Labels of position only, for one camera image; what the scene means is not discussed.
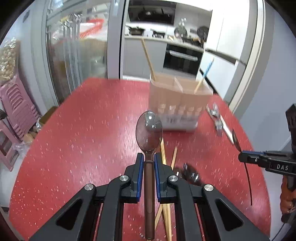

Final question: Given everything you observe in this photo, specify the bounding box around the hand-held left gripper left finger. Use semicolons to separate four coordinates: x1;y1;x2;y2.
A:
29;153;145;241

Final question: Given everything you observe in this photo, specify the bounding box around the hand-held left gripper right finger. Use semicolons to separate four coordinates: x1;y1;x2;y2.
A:
154;153;270;241

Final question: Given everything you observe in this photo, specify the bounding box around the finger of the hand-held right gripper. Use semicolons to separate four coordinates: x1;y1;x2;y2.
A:
238;150;296;173

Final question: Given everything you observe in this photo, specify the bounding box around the dark spoon with thin handle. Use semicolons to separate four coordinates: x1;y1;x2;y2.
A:
232;128;253;206

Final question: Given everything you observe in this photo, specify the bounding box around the brown translucent plastic spoon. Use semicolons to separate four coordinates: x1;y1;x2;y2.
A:
135;111;164;240
173;163;202;186

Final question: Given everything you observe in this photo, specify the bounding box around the beige plastic utensil holder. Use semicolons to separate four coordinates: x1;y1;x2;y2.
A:
149;71;213;133

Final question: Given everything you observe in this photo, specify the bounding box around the blue patterned wooden chopstick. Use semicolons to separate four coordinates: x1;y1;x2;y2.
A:
194;58;215;94

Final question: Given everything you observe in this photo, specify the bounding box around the metal fork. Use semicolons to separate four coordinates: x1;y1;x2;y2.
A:
206;104;220;120
215;116;225;137

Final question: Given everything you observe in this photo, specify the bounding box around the cardboard box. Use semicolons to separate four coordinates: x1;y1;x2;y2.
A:
39;106;59;124

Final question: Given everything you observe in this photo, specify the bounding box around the white refrigerator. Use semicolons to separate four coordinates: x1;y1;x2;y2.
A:
196;9;250;107

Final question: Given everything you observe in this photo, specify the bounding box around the built-in black oven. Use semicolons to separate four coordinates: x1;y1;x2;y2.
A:
163;44;204;76

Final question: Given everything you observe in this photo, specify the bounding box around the round black mould pan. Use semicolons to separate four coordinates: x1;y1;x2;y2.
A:
197;26;210;40

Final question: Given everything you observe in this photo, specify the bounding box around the stack of pink plastic stools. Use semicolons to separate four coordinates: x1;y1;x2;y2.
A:
0;74;42;172

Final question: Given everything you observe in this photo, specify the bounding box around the glass sliding door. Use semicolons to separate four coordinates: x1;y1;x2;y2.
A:
42;0;126;106

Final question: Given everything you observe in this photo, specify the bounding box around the black wok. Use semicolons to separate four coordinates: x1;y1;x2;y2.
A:
128;26;145;36

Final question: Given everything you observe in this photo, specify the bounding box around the round metal steamer rack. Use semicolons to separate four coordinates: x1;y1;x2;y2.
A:
174;20;188;39

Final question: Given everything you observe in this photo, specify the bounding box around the red plastic basket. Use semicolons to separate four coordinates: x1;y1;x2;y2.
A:
79;18;103;39

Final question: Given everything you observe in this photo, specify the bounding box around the black range hood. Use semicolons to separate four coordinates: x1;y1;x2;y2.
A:
128;0;176;25

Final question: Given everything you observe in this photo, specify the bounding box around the clear bag of nuts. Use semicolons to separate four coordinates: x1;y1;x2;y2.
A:
0;39;21;85

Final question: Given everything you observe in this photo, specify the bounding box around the white handled utensil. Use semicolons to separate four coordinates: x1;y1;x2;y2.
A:
220;115;235;144

